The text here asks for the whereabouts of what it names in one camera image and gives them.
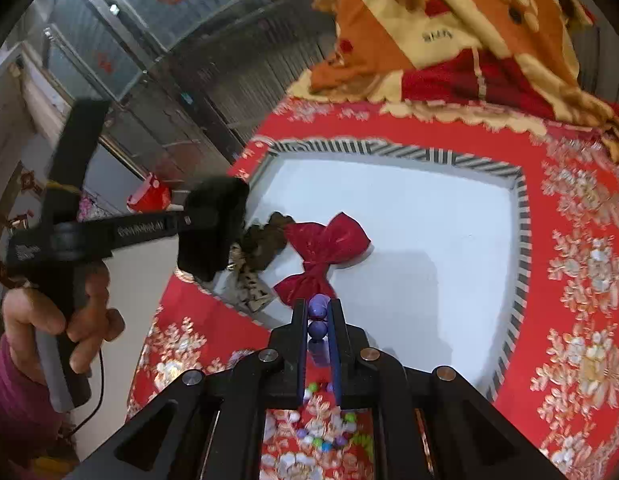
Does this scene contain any dark red satin bow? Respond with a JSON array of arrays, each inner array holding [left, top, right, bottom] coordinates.
[[274, 212, 371, 307]]

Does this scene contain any multicolour bead bracelet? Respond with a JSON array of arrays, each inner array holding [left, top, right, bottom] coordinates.
[[283, 381, 376, 456]]

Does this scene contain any striped white tray box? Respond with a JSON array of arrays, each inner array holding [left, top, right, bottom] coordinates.
[[176, 136, 532, 403]]

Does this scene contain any red gold floral tablecloth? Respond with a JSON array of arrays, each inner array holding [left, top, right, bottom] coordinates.
[[126, 96, 619, 480]]

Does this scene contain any orange red patterned blanket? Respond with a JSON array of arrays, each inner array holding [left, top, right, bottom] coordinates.
[[288, 0, 619, 162]]

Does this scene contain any leopard print bow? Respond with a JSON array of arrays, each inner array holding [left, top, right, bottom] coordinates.
[[224, 243, 274, 314]]

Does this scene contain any black fluffy scrunchie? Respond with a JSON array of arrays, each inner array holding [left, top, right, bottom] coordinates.
[[177, 176, 250, 283]]

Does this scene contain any person left hand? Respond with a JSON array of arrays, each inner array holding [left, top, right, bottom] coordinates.
[[2, 262, 125, 385]]

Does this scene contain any red box on floor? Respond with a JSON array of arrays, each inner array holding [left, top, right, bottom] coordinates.
[[126, 174, 172, 214]]

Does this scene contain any purple bead bracelet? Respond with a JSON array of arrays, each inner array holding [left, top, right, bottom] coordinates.
[[306, 292, 333, 366]]

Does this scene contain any brown scrunchie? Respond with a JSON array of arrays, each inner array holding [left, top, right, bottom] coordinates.
[[239, 211, 294, 272]]

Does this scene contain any black cable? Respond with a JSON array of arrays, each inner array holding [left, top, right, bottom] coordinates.
[[68, 349, 106, 436]]

